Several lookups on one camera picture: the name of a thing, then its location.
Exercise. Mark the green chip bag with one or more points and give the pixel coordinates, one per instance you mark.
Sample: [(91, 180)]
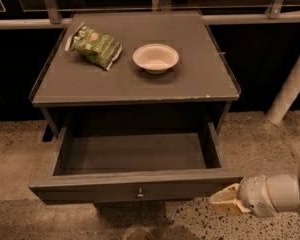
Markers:
[(99, 48)]

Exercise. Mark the grey top drawer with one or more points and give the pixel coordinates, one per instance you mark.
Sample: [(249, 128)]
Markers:
[(103, 164)]

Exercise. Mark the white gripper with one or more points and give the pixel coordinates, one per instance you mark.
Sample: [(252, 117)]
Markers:
[(255, 194)]

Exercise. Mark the white paper bowl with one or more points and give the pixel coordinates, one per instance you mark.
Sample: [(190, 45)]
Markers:
[(155, 58)]

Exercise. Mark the metal top drawer knob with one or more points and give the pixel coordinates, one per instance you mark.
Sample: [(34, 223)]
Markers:
[(140, 194)]

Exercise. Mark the metal railing frame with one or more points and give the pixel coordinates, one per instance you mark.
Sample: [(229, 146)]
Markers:
[(44, 14)]

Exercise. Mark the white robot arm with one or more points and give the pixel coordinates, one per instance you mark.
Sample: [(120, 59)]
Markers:
[(284, 190)]

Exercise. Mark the grey wooden drawer cabinet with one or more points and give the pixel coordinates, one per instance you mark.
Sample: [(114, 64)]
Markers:
[(201, 75)]

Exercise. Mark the white diagonal pole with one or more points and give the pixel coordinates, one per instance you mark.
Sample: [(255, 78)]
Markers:
[(286, 96)]

